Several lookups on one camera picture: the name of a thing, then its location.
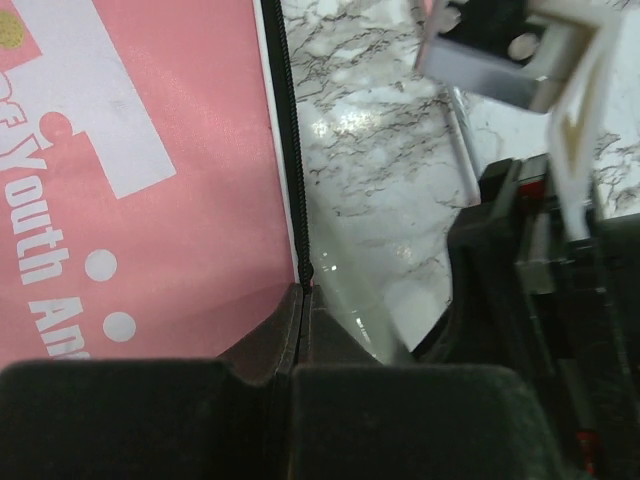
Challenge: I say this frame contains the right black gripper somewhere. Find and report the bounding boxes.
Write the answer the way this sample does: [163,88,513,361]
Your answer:
[414,158,639,479]

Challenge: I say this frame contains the pink racket cover bag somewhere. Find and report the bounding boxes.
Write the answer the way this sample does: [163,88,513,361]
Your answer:
[1,1,312,366]

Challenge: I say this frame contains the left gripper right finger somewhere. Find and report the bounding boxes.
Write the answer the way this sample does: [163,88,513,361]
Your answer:
[292,291,565,479]

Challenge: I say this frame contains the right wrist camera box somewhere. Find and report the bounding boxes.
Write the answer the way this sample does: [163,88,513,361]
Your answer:
[415,1,622,241]

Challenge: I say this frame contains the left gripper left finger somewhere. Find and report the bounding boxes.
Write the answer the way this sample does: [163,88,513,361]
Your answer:
[1,285,303,479]

